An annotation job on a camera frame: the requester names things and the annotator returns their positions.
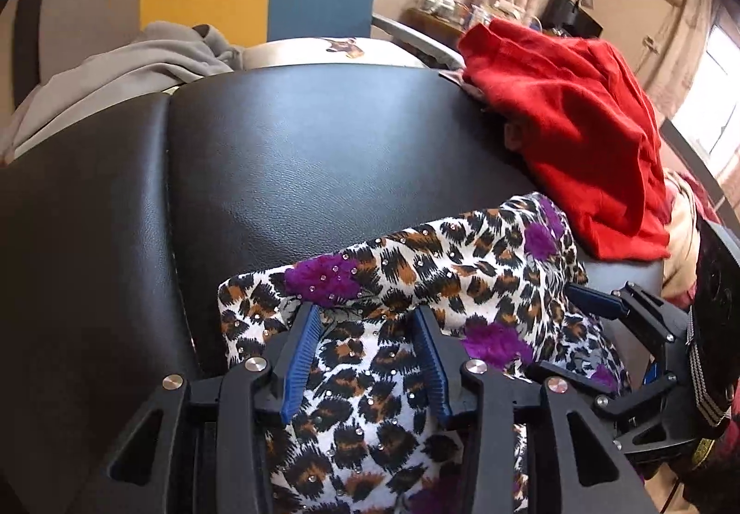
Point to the person's right forearm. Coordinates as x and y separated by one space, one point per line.
711 410

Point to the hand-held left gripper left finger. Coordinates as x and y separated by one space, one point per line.
300 363

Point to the leopard print garment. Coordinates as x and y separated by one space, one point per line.
416 271

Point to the narrow window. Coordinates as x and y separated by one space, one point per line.
717 97

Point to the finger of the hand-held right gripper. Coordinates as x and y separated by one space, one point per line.
630 404
595 300

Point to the white printed pillow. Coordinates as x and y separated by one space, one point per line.
312 51

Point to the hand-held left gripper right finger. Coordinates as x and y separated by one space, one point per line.
431 369

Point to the black monitor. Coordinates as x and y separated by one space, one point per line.
569 16

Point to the red knit sweater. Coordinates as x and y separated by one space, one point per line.
572 126

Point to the grey garment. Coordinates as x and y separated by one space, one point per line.
121 74

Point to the group of small jars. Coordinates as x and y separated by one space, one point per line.
456 5

